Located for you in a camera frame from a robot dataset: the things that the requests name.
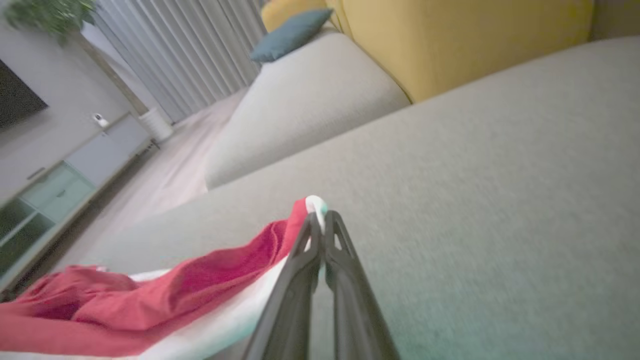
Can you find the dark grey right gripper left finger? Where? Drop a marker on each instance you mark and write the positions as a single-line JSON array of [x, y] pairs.
[[290, 310]]

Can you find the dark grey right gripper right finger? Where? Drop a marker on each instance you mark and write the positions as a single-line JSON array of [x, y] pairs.
[[355, 315]]

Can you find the red and white shirt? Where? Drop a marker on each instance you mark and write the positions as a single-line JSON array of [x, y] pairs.
[[165, 300]]

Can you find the long grey sofa seat cushion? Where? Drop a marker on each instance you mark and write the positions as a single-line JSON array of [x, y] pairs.
[[300, 105]]

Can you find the white ribbed plant pot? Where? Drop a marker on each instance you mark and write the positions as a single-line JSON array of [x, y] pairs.
[[156, 125]]

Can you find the grey and mint TV cabinet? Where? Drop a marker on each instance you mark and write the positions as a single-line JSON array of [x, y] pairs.
[[65, 190]]

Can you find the teal throw pillow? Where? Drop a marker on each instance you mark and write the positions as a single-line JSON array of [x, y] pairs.
[[292, 35]]

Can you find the grey pleated curtain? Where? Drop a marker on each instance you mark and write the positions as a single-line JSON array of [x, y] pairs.
[[190, 50]]

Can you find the large yellow sofa back cushion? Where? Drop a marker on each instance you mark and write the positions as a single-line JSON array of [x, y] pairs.
[[460, 40]]

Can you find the small white security camera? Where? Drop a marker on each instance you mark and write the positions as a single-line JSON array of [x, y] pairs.
[[100, 120]]

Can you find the black wall television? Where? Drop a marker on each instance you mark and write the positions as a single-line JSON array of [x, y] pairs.
[[17, 100]]

